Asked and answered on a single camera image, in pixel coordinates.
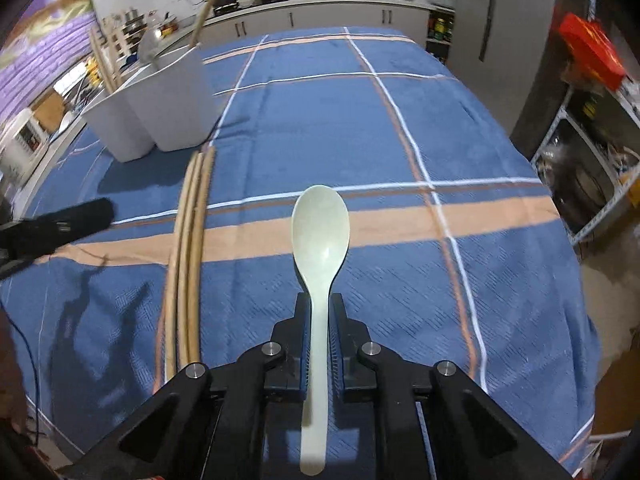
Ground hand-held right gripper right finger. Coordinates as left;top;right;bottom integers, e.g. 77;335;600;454
330;293;572;480

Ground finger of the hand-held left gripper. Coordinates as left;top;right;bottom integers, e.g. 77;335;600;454
0;197;116;267

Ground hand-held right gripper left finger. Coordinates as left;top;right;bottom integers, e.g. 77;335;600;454
65;291;312;480

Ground wooden chopstick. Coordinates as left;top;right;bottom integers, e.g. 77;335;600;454
187;146;218;365
190;0;237;50
162;151;201;386
89;27;114;95
177;150;208;367

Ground pale green spoon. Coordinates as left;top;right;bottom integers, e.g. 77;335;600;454
291;185;351;477

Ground white utensil holder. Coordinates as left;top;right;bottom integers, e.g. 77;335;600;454
80;44;222;163

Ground metal spoon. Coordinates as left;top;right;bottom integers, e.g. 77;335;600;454
137;27;163;63

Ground white rice cooker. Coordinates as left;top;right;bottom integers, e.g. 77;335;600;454
0;109;47;173

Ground wooden cutting board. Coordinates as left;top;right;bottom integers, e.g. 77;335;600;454
32;89;64;132

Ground dish rack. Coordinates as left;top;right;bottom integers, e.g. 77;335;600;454
102;7;151;56

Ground blue plaid tablecloth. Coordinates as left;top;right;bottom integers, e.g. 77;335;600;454
0;26;601;468

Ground gas stove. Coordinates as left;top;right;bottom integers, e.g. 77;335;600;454
212;0;293;16

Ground large steel pot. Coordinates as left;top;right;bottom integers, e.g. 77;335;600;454
550;130;617;232

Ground grey base cabinets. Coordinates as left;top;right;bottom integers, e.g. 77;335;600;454
202;6;432;53

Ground metal shelf rack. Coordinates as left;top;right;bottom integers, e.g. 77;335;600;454
530;80;640;247

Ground grey kitchen countertop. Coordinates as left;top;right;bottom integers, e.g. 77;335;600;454
202;0;436;26

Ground cooking oil bottles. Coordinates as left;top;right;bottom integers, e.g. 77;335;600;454
427;15;454;44

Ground grey refrigerator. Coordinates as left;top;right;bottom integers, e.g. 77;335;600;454
447;0;566;137

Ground red box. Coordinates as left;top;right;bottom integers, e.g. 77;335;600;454
557;12;627;92

